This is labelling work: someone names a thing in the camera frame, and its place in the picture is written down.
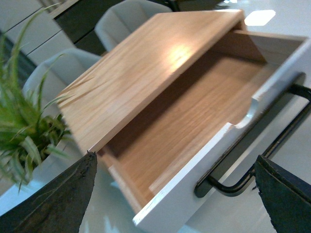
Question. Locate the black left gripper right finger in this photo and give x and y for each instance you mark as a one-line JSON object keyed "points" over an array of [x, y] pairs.
{"points": [[286, 197]]}

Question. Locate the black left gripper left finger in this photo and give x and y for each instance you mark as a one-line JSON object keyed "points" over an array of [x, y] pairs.
{"points": [[58, 207]]}

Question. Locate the black metal drawer handle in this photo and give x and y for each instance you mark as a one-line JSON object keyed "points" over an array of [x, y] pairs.
{"points": [[257, 136]]}

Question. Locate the white drawer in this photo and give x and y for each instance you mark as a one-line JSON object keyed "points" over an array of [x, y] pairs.
{"points": [[160, 155]]}

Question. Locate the green spider plant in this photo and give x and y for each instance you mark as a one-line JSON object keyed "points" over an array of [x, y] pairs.
{"points": [[27, 136]]}

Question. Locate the left beige upholstered chair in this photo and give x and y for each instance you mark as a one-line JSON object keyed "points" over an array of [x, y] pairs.
{"points": [[61, 70]]}

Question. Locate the beige upholstered chair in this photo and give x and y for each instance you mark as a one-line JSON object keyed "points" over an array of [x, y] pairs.
{"points": [[61, 70], [122, 19]]}

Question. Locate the white cabinet column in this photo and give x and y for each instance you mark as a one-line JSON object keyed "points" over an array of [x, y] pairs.
{"points": [[43, 38]]}

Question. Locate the right beige upholstered chair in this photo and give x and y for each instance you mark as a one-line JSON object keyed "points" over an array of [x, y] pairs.
{"points": [[122, 19]]}

